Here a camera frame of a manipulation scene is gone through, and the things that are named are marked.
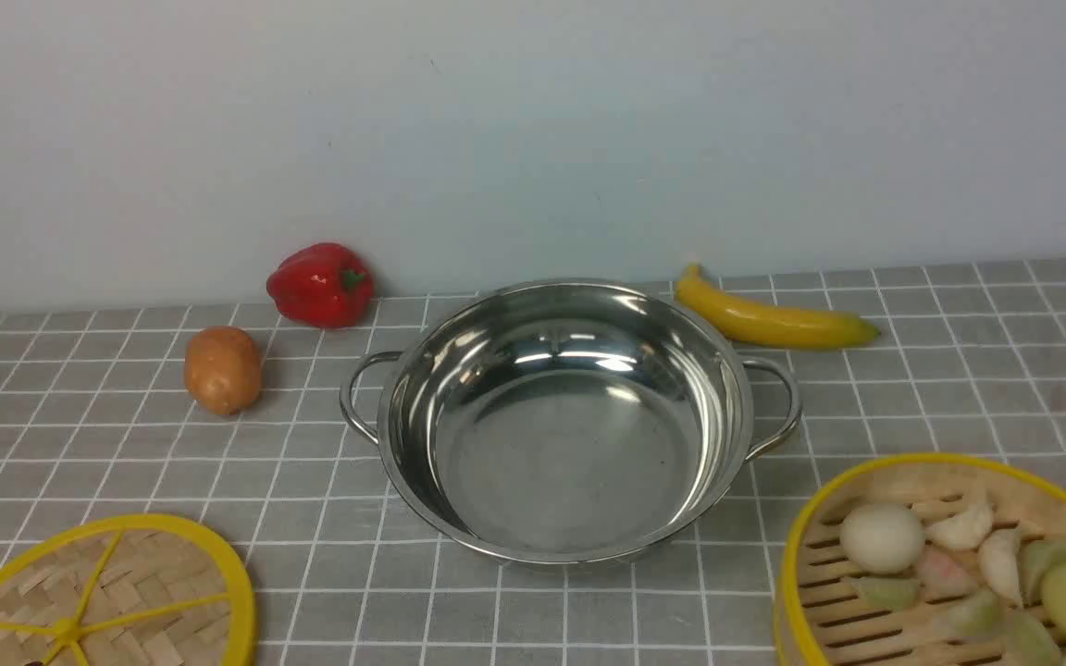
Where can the bamboo steamer basket yellow rim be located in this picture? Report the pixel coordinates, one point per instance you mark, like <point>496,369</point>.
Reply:
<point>819,620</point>

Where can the woven bamboo steamer lid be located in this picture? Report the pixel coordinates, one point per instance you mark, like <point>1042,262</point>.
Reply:
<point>138,589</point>

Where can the stainless steel pot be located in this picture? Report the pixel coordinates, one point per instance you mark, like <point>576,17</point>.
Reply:
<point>568,421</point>

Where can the red bell pepper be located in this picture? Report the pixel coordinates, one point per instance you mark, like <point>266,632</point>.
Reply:
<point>325,285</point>

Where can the yellow banana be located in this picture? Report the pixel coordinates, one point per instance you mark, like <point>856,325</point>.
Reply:
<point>763,324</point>

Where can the brown potato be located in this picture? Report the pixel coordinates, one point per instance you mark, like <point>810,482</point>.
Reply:
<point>223,370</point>

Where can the green dumpling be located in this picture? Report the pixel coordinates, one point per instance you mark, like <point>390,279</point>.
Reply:
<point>975,617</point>
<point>885,593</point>
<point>1037,557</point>
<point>1027,641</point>

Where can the pink dumpling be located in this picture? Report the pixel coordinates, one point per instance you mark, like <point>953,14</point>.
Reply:
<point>942,576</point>

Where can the white dumpling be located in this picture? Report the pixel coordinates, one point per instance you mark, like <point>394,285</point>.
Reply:
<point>998,557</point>
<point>965,530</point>

